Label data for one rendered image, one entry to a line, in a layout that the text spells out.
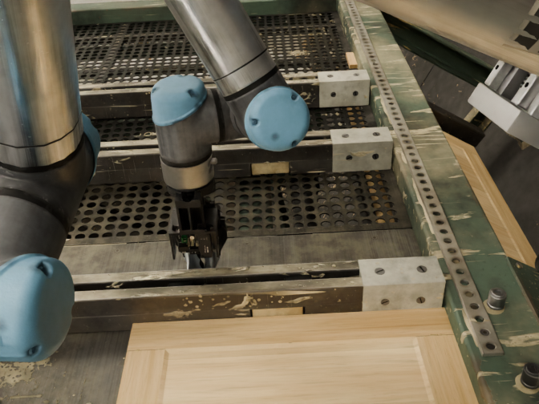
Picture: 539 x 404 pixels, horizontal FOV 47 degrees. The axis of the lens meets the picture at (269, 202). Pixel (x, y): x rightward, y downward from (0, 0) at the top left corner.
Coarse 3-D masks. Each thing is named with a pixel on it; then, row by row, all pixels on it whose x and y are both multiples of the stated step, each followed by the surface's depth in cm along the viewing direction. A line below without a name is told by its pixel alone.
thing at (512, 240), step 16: (464, 144) 220; (464, 160) 207; (480, 160) 215; (368, 176) 162; (480, 176) 202; (480, 192) 192; (496, 192) 198; (496, 208) 187; (496, 224) 178; (512, 224) 183; (512, 240) 175; (512, 256) 167; (528, 256) 171
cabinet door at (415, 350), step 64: (192, 320) 98; (256, 320) 97; (320, 320) 96; (384, 320) 96; (448, 320) 95; (128, 384) 88; (192, 384) 88; (256, 384) 87; (320, 384) 87; (384, 384) 86; (448, 384) 85
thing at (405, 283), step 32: (96, 288) 98; (128, 288) 98; (160, 288) 96; (192, 288) 96; (224, 288) 95; (256, 288) 95; (288, 288) 95; (320, 288) 94; (352, 288) 94; (384, 288) 94; (416, 288) 95; (96, 320) 97; (128, 320) 97; (160, 320) 97
